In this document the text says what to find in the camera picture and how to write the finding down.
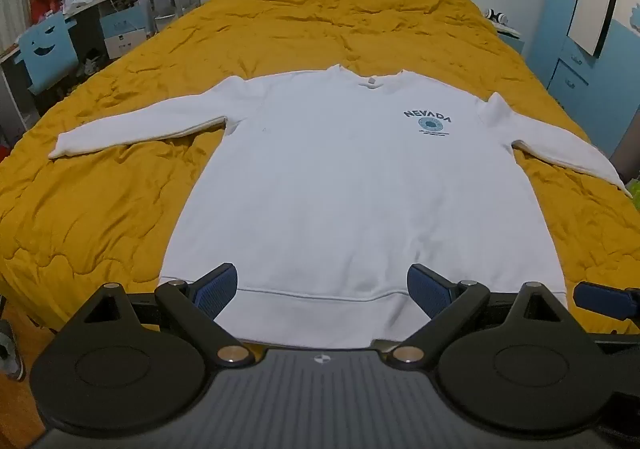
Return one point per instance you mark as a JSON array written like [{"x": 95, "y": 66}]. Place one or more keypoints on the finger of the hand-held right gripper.
[{"x": 600, "y": 300}]

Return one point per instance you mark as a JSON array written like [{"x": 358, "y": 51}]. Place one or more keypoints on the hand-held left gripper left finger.
[{"x": 217, "y": 286}]

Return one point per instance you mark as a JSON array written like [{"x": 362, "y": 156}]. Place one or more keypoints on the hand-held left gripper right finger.
[{"x": 427, "y": 289}]

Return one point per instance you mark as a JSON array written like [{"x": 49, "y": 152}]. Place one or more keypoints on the white printed sweatshirt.
[{"x": 325, "y": 179}]

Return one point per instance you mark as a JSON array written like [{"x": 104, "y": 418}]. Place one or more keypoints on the grey shoe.
[{"x": 11, "y": 354}]

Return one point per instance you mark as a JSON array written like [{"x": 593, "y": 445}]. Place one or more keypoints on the blue drawer cabinet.
[{"x": 570, "y": 76}]

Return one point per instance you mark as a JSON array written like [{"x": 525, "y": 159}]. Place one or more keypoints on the white nightstand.
[{"x": 510, "y": 40}]

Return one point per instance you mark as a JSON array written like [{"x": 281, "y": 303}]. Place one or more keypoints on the yellow quilted blanket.
[{"x": 300, "y": 29}]

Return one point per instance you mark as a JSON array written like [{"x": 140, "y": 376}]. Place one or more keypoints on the blue and white drawer box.
[{"x": 122, "y": 31}]

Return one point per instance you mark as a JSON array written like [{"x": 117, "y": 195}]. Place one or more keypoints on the black and white headphones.
[{"x": 497, "y": 16}]

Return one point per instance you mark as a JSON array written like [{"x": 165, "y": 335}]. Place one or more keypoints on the blue chair with face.
[{"x": 47, "y": 51}]

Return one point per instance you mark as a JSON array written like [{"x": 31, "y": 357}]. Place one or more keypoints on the red bag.
[{"x": 44, "y": 1}]

